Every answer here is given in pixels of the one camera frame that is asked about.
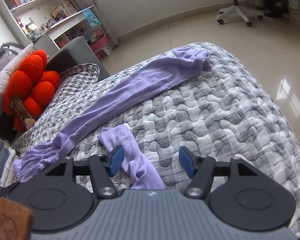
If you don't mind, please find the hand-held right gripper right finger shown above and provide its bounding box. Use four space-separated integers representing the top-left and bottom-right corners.
179 146 262 200

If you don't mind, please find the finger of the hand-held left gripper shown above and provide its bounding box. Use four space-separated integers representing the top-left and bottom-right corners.
0 182 22 198

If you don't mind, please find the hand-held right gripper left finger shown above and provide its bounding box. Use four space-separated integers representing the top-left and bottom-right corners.
42 145 125 200

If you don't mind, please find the lavender garment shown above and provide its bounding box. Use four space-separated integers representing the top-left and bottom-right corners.
13 49 210 190

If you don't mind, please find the white folded garment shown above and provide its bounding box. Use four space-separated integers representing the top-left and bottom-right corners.
0 147 20 188

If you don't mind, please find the grey checkered quilted blanket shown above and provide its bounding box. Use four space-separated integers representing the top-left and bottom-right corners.
11 41 300 240

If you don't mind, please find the white storage box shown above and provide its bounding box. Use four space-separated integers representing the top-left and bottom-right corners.
95 44 114 60

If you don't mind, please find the white grey pillow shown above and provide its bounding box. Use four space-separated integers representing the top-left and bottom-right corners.
0 43 34 120

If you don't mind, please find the red flower-shaped pillow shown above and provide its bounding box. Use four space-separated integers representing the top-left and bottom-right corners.
4 50 61 132

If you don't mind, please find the grey sofa armrest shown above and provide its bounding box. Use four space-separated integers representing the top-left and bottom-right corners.
34 36 110 83

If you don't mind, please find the pink basket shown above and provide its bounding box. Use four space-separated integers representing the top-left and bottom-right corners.
89 31 110 53

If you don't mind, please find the blue patterned bag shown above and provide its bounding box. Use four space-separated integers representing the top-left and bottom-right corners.
82 8 101 27

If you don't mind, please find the white office chair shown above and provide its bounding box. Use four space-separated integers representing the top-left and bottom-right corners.
204 0 264 28

